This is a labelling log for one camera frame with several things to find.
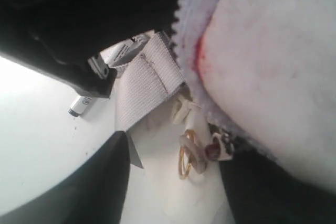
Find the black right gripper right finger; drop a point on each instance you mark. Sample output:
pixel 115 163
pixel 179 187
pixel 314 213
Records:
pixel 259 191

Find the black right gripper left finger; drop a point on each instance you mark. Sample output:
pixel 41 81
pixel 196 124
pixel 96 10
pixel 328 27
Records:
pixel 94 193

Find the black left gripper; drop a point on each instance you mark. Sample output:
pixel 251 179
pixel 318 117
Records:
pixel 61 38

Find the black and white marker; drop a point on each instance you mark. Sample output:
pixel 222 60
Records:
pixel 80 105

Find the white fabric backpack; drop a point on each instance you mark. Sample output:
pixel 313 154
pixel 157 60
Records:
pixel 255 75

